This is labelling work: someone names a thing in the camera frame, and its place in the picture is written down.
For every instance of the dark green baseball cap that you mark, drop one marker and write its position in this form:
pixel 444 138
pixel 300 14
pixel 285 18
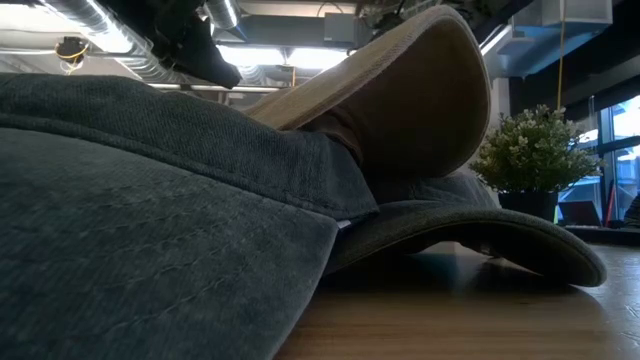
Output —
pixel 450 215
pixel 150 225

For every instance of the grey ceiling box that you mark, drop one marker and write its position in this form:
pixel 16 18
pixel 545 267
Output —
pixel 340 27

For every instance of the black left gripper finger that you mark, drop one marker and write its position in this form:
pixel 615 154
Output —
pixel 200 55

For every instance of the tan baseball cap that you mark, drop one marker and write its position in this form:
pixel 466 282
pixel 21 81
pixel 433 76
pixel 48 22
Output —
pixel 425 100

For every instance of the green potted plant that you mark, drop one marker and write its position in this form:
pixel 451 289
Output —
pixel 532 150

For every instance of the silver ceiling duct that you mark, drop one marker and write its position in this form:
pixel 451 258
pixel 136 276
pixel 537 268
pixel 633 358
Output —
pixel 224 12

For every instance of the bright ceiling light panel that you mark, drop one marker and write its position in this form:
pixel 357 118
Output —
pixel 317 58
pixel 252 56

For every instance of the long tube light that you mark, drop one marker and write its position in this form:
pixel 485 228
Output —
pixel 225 88

